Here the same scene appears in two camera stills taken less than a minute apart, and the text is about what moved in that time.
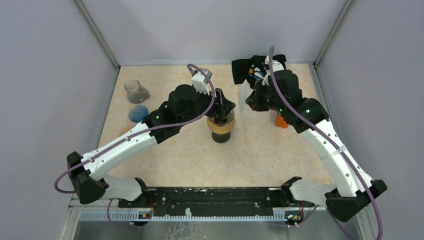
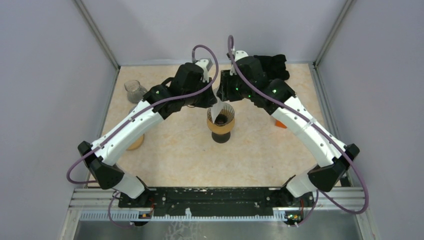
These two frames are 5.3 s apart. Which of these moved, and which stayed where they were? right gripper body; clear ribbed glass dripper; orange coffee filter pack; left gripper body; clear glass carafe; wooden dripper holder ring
Moved: left gripper body; right gripper body
Stayed: wooden dripper holder ring; clear ribbed glass dripper; orange coffee filter pack; clear glass carafe
